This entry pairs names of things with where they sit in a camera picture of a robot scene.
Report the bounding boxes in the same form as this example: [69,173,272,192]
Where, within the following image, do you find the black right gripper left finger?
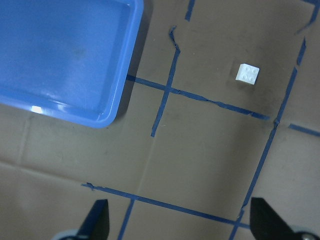
[76,199,110,240]

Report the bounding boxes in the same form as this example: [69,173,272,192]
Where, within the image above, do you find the white block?
[235,63,260,85]

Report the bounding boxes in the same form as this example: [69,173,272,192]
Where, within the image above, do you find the blue plastic tray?
[0,0,144,128]

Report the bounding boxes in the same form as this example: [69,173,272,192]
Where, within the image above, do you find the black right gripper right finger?
[249,197,296,240]

